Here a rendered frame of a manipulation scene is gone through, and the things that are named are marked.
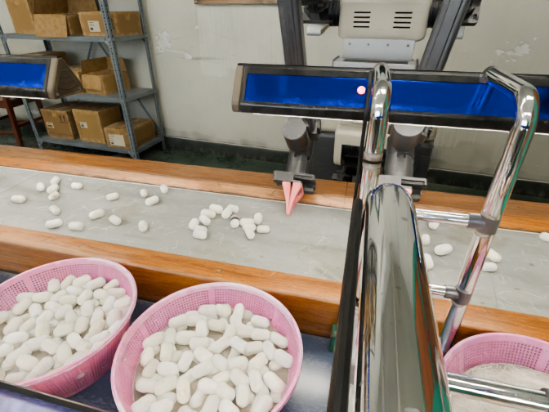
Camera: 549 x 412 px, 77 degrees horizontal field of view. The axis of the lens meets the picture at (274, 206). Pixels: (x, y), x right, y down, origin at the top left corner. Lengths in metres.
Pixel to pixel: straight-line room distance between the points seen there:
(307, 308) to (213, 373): 0.19
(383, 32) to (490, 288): 0.85
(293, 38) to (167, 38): 2.47
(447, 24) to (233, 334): 0.68
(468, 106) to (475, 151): 2.33
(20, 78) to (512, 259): 1.04
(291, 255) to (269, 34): 2.29
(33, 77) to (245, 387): 0.67
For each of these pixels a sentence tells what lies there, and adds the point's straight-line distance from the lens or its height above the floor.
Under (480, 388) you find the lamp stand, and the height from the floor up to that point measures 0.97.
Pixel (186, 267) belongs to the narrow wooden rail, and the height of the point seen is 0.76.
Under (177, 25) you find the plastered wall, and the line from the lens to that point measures 3.20.
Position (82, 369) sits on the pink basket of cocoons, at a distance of 0.62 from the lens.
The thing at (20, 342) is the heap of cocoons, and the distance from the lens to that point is 0.71.
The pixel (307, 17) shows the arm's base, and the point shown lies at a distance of 1.34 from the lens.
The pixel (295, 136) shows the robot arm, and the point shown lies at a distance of 0.82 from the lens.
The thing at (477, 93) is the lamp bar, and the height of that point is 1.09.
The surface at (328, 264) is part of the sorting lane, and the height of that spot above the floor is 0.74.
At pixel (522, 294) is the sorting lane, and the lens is 0.79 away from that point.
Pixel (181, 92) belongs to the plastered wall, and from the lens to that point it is 3.29.
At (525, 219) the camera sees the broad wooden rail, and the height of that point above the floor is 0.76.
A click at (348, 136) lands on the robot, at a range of 1.32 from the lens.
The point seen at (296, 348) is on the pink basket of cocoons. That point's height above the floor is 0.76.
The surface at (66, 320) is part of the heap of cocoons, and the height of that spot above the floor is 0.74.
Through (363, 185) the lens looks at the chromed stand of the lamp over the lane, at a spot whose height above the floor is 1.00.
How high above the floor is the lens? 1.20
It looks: 30 degrees down
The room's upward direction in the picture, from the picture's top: straight up
